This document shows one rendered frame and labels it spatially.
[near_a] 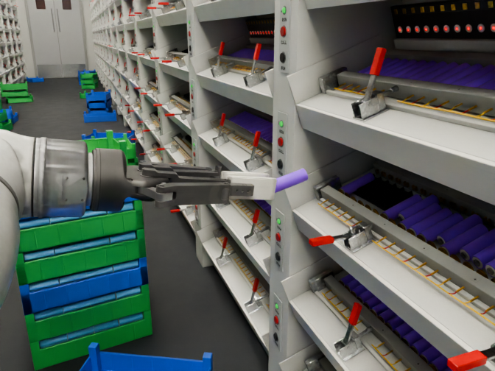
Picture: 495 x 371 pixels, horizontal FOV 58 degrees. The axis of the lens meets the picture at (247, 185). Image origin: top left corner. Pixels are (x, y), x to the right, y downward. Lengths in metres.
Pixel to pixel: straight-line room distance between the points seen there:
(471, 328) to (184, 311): 1.00
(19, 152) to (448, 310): 0.50
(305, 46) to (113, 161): 0.39
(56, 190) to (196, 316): 0.93
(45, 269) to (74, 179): 0.67
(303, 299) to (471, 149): 0.52
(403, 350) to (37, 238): 0.80
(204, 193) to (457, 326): 0.32
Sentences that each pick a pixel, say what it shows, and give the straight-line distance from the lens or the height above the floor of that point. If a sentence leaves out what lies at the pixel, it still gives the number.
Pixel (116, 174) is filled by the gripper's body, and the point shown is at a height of 0.64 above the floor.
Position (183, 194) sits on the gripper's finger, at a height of 0.61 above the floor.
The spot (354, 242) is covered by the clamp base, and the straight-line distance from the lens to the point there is 0.67.
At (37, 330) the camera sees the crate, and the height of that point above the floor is 0.11.
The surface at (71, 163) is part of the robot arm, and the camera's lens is 0.51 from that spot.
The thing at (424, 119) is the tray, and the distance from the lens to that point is 0.58.
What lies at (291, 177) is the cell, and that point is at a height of 0.60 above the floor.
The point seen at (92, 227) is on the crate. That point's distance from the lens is 1.14.
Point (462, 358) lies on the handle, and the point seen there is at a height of 0.51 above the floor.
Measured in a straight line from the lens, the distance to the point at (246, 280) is 1.31.
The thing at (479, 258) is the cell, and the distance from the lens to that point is 0.60.
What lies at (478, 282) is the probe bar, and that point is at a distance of 0.57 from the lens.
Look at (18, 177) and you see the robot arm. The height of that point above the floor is 0.65.
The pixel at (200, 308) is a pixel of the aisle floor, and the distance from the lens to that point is 1.41.
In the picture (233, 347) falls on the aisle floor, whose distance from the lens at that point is 1.26.
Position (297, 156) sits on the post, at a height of 0.58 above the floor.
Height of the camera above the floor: 0.79
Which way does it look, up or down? 19 degrees down
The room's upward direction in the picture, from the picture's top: straight up
